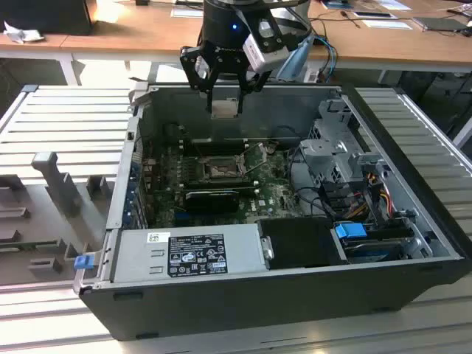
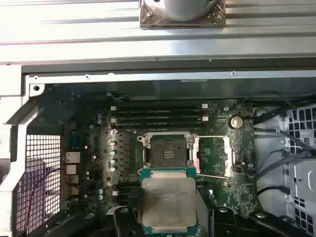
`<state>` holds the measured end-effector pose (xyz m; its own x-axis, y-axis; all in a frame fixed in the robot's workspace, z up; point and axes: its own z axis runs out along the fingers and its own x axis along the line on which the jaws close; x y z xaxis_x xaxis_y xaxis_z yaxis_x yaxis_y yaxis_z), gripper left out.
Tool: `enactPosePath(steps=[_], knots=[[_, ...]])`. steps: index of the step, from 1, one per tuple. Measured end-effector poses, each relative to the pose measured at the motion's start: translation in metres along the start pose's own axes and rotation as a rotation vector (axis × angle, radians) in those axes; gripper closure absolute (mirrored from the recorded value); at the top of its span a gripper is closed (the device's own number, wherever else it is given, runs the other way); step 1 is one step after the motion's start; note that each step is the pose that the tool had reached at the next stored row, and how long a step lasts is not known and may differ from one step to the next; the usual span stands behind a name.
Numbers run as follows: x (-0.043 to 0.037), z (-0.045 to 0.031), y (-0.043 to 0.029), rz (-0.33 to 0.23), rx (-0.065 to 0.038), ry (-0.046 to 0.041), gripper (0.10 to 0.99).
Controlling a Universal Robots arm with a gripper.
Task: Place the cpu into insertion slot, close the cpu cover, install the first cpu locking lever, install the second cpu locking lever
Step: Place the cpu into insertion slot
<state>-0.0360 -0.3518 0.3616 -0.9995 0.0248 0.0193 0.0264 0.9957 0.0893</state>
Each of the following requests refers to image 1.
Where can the green motherboard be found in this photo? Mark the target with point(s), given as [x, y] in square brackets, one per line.
[273, 191]

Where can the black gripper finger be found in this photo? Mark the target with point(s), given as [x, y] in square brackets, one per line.
[256, 82]
[192, 66]

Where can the grey metal drive cage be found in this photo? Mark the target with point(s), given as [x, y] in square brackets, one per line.
[321, 155]

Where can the black-faced white wrist camera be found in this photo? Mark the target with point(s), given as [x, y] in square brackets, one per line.
[258, 55]

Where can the blue booklet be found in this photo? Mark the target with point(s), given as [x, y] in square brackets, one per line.
[337, 3]

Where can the round coin battery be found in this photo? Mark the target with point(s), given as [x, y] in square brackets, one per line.
[271, 148]

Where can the long wooden desk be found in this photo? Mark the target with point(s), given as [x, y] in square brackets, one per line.
[110, 42]

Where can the crumpled white paper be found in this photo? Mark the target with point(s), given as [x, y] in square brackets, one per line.
[22, 34]

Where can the silver CPU plate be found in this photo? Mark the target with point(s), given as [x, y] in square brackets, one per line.
[225, 109]

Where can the grey parts rack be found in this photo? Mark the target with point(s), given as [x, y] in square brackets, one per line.
[44, 228]

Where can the black RAM slot bank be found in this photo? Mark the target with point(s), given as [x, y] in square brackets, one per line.
[221, 183]
[221, 147]

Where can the large black box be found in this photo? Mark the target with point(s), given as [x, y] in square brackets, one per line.
[48, 16]

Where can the dark flat notebook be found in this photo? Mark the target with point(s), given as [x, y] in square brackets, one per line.
[439, 24]

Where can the white paper sheet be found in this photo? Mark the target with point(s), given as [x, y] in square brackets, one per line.
[387, 24]

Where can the black card module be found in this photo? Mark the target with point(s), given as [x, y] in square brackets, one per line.
[212, 202]

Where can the grey power supply unit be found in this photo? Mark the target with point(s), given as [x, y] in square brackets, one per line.
[136, 258]

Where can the white paper with blue edge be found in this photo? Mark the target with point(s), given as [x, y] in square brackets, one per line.
[184, 13]

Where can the blue plastic case clip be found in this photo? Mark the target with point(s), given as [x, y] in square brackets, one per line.
[83, 262]

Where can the small black desk object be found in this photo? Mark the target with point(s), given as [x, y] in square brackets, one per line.
[142, 2]

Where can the white labelled box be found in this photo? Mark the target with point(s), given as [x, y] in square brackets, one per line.
[312, 76]

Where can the black plastic air shroud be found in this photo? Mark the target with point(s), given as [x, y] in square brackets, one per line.
[295, 243]

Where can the CPU socket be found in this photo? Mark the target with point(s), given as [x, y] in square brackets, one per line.
[221, 167]

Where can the short wooden desk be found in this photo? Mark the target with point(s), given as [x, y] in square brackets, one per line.
[29, 49]

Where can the plain white paper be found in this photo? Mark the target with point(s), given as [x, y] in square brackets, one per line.
[394, 4]

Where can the white flat phone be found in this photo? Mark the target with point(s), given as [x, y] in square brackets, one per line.
[372, 14]

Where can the hard disk in blue carrier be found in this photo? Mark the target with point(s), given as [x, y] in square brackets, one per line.
[350, 231]

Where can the black open PC case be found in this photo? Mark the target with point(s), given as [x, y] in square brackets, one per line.
[221, 306]

